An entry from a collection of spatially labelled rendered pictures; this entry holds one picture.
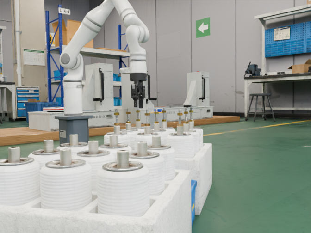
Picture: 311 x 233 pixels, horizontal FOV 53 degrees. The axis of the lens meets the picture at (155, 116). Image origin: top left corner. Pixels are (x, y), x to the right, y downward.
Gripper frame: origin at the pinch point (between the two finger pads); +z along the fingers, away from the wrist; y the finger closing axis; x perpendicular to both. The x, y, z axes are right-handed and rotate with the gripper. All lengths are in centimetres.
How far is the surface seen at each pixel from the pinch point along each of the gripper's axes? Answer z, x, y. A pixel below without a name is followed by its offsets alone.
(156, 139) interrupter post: 7, -22, -55
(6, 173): 11, 0, -82
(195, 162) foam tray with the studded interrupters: 17.5, -29.3, -32.9
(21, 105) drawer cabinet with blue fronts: 6, 366, 395
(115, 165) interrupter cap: 10, -20, -77
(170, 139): 11.0, -20.2, -28.9
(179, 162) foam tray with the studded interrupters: 18.0, -24.0, -32.7
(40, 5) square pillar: -220, 390, 505
